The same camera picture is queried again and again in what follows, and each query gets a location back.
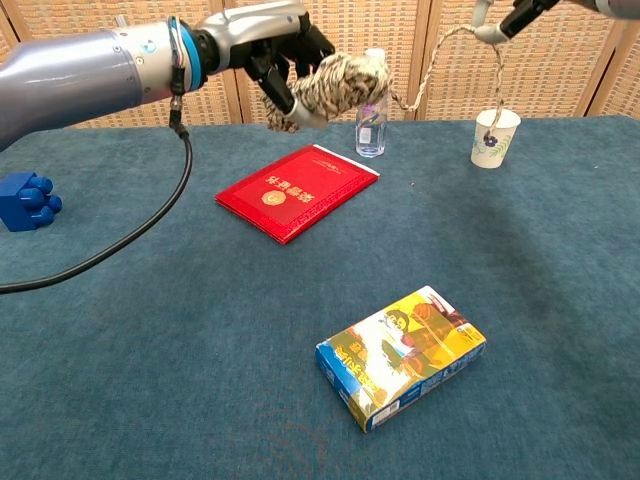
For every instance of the red certificate booklet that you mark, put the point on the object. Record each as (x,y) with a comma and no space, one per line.
(295,192)

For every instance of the white floral paper cup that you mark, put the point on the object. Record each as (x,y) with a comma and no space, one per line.
(492,150)

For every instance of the blue felt table cover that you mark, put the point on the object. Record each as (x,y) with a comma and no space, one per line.
(200,350)

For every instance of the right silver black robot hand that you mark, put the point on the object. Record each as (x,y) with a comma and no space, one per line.
(520,15)

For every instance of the colourful printed carton box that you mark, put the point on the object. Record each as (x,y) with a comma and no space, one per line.
(400,355)

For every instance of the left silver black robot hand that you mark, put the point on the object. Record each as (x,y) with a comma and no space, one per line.
(250,35)

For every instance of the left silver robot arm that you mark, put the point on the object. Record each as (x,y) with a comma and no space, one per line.
(75,75)

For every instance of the blue toy building block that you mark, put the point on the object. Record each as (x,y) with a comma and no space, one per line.
(22,202)

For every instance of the clear plastic water bottle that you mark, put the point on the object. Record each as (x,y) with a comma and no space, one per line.
(372,135)

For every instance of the woven bamboo folding screen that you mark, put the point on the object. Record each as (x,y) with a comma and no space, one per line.
(125,10)

